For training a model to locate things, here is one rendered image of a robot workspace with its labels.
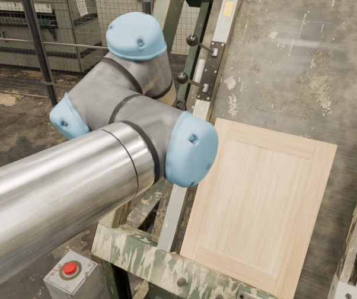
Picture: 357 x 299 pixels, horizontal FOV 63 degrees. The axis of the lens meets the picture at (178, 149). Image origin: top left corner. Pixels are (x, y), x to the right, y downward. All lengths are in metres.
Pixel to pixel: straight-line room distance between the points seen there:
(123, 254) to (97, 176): 0.90
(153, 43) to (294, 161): 0.67
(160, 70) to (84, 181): 0.24
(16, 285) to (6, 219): 2.06
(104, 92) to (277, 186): 0.70
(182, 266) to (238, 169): 0.37
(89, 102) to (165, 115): 0.11
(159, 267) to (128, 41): 0.83
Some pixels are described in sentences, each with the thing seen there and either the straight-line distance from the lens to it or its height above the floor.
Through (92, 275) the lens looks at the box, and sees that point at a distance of 1.04.
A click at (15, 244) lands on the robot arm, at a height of 1.61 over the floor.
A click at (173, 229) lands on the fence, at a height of 0.97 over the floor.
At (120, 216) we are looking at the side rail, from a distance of 1.16.
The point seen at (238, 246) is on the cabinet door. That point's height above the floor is 0.97.
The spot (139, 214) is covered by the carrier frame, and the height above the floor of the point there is 0.79.
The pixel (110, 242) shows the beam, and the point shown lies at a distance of 1.15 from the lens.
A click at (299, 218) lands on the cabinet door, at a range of 0.97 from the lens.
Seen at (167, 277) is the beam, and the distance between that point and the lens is 1.07.
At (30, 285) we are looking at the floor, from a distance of 2.23.
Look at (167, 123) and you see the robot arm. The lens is 0.29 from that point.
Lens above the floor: 1.76
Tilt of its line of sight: 35 degrees down
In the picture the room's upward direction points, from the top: straight up
